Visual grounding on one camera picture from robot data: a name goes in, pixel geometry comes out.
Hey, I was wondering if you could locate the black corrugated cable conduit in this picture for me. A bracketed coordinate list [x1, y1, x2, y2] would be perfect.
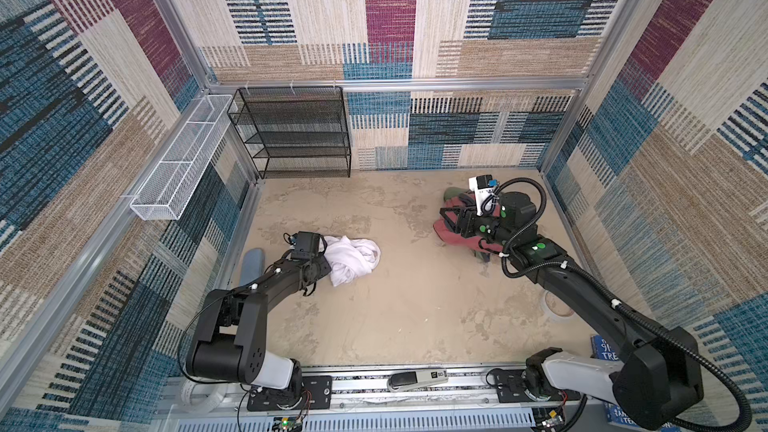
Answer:
[479, 176, 752, 432]

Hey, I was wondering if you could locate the pink shirt with grey trim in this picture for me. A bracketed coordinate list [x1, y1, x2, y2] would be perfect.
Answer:
[433, 190, 514, 260]

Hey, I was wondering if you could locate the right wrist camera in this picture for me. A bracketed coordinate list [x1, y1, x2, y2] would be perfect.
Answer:
[469, 174, 498, 216]

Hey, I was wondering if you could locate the white wire mesh basket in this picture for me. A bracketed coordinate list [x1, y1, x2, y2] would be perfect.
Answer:
[130, 95, 234, 221]

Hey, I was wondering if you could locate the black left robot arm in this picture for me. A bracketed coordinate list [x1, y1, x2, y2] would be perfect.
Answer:
[181, 231, 331, 390]

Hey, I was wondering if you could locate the grey handheld scanner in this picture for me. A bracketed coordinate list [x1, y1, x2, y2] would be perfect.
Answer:
[387, 369, 448, 393]

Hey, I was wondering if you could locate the white cloth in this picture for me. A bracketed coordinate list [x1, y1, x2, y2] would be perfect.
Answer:
[324, 236, 381, 287]

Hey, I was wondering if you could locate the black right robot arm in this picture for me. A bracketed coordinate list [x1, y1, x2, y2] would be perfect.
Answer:
[434, 190, 708, 430]

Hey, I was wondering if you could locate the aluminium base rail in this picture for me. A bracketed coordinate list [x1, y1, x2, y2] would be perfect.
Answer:
[167, 362, 607, 432]

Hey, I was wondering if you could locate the roll of tape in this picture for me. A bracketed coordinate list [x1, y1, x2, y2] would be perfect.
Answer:
[540, 291, 576, 322]

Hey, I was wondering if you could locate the white tape roll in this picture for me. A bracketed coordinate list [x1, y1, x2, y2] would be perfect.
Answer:
[177, 379, 229, 414]

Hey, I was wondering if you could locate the blue book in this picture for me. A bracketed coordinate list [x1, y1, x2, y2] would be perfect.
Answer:
[590, 334, 682, 432]

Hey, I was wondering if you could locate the blue-grey oval pad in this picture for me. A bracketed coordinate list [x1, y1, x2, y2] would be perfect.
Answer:
[239, 248, 265, 286]

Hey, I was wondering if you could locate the black mesh shelf rack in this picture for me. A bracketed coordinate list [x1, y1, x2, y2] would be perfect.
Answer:
[229, 86, 352, 180]

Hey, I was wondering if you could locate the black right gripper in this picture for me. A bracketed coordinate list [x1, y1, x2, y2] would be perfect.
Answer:
[439, 203, 515, 248]

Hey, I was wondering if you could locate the green printed shirt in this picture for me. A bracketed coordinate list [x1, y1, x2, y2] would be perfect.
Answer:
[443, 187, 468, 201]

